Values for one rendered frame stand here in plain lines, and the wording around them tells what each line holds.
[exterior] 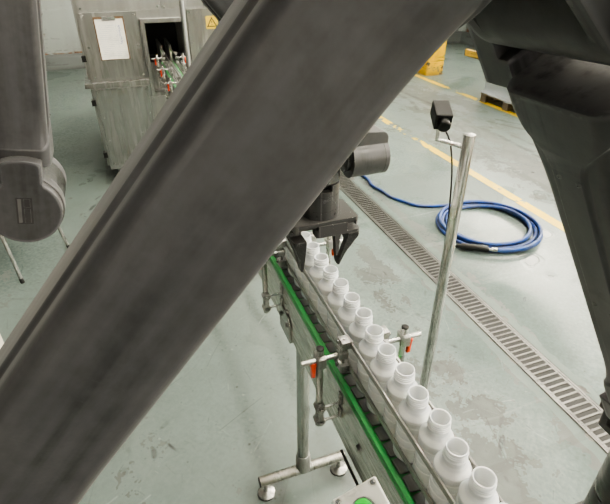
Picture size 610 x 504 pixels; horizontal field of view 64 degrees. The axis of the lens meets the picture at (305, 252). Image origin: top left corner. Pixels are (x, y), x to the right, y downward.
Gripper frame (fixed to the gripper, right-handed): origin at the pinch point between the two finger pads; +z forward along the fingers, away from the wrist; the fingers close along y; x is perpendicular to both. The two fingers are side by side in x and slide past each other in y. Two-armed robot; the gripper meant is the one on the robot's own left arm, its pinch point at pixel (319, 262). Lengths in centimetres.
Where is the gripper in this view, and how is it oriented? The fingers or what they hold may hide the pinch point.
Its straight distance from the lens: 79.1
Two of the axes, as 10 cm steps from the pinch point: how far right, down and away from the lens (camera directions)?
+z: 0.0, 8.4, 5.4
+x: 3.4, 5.0, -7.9
